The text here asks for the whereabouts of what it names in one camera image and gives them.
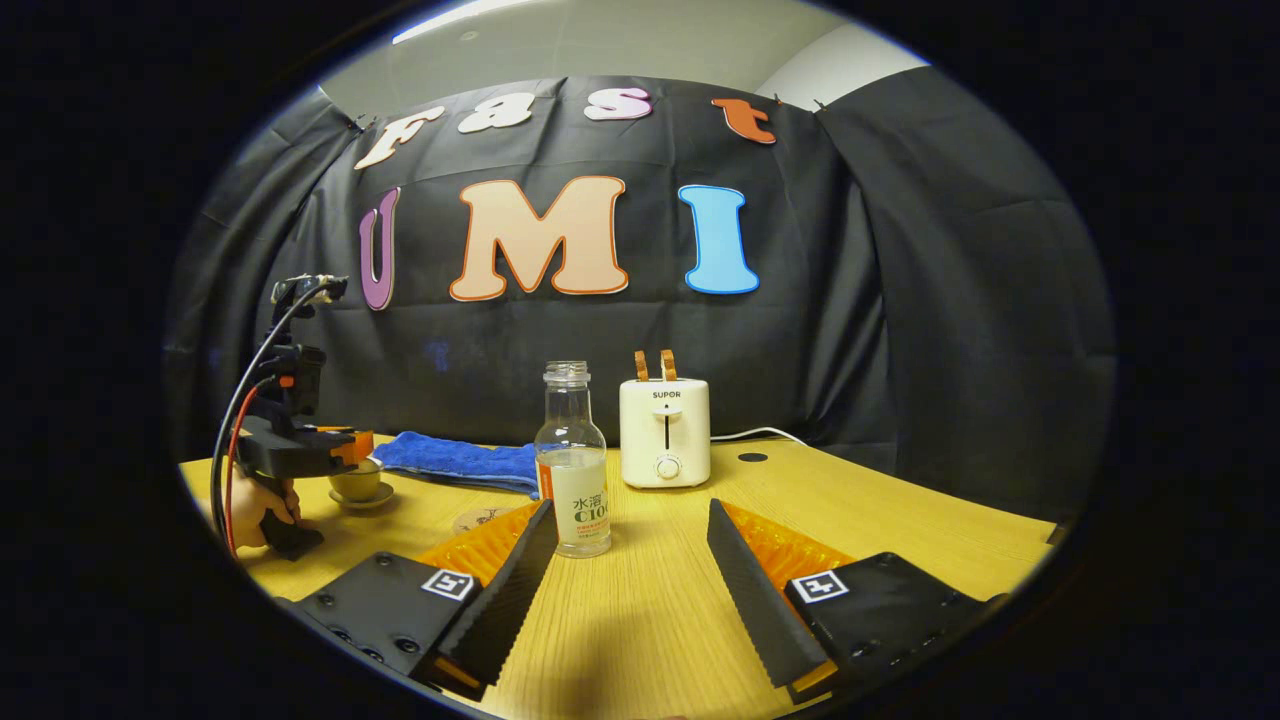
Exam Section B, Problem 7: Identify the black backdrop cloth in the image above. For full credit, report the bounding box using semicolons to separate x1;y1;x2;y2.
165;60;1118;521

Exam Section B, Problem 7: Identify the red cable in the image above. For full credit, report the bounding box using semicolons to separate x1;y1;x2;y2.
224;378;293;557

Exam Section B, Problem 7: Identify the white toaster cable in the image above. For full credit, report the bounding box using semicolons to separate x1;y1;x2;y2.
710;427;809;447

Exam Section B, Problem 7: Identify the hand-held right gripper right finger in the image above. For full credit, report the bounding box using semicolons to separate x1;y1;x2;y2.
706;498;1006;706

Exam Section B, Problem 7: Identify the round wooden coaster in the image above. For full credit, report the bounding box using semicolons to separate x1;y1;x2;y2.
452;505;521;536

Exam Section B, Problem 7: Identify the blue towel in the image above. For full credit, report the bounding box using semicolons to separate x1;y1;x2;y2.
372;431;542;499

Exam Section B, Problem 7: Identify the white toaster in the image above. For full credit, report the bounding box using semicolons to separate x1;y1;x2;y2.
619;377;712;490

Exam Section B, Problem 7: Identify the clear water bottle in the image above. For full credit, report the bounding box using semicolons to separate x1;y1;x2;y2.
534;361;613;559

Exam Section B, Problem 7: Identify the beige teacup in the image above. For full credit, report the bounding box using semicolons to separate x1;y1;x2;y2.
330;458;385;503

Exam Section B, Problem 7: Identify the black cable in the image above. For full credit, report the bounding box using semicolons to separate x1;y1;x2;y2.
209;282;336;543

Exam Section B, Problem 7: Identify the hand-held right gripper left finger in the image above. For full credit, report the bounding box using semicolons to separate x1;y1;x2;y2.
275;498;561;701

